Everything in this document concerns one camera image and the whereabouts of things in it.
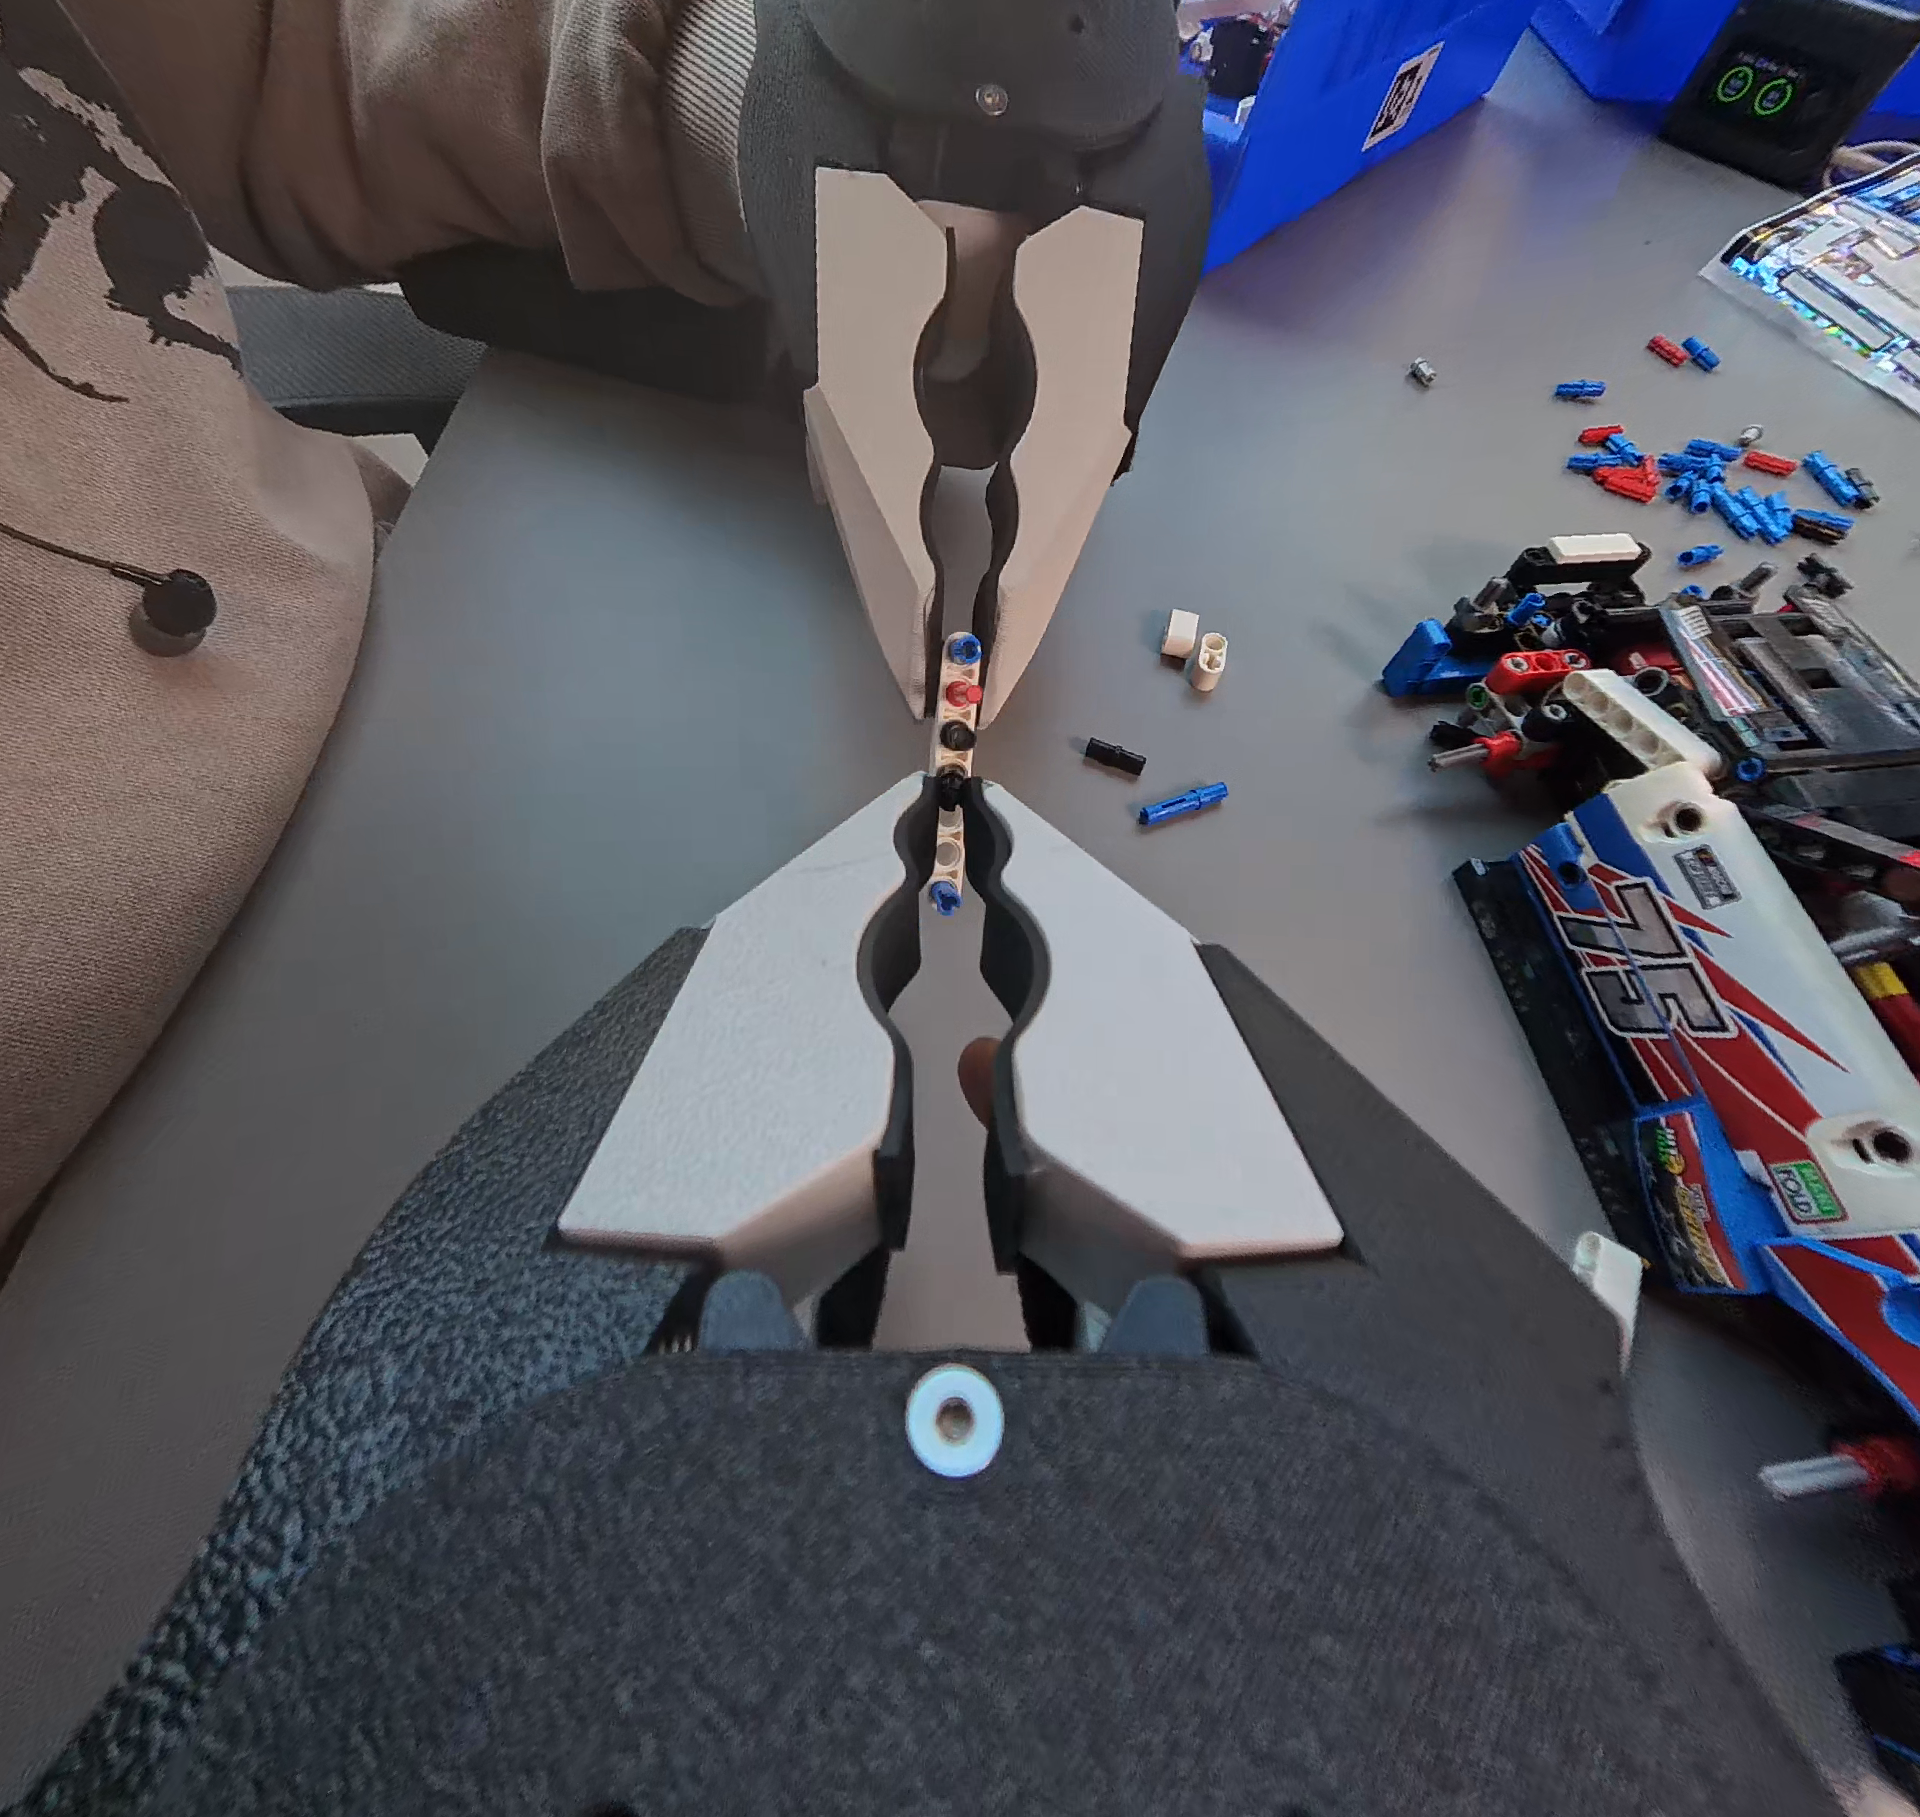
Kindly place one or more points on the brick-built toy race car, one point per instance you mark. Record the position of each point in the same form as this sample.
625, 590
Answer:
1679, 947

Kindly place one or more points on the loose white brick beam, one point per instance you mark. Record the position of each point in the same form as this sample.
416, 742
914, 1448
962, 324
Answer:
1609, 1268

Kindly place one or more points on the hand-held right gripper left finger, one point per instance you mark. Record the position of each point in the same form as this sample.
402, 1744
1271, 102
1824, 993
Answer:
735, 1097

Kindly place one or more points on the white beam with pins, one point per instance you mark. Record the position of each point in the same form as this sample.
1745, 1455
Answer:
947, 763

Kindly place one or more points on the pale beam piece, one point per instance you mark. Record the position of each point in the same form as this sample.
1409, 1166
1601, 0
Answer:
1237, 2

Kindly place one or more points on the black chair armrest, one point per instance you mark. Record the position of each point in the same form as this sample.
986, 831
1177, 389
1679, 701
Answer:
346, 363

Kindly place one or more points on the person's right hand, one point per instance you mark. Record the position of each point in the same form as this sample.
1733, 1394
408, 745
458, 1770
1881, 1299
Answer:
979, 1079

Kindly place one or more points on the grey desk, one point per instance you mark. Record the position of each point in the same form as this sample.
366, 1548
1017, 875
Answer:
599, 648

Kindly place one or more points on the blue connector pin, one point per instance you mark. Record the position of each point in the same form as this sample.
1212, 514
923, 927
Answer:
1186, 802

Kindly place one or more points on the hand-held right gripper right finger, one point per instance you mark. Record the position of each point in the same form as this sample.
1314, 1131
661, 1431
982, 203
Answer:
1171, 1097

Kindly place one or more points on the person in beige hoodie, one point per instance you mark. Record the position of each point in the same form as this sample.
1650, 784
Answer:
149, 798

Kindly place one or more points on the person's left forearm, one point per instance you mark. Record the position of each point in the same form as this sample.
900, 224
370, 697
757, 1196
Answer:
451, 78

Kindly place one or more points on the person's left hand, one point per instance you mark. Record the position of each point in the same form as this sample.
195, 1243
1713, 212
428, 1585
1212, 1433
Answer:
599, 331

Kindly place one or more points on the blue plastic bin with tag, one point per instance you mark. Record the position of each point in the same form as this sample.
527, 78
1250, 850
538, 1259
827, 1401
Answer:
1305, 168

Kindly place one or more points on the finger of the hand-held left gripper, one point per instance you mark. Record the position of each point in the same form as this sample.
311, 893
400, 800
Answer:
1080, 391
870, 391

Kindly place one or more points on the black device with green display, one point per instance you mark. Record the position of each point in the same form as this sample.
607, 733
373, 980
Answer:
1800, 17

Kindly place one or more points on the shiny sticker sheet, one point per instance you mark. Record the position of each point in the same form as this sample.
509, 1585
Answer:
1845, 273

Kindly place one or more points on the small white connector piece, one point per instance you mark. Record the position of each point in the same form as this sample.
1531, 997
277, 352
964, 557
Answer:
1182, 633
1209, 661

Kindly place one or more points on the pile of small connector pins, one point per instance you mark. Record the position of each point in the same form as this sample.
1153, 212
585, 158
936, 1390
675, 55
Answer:
1710, 490

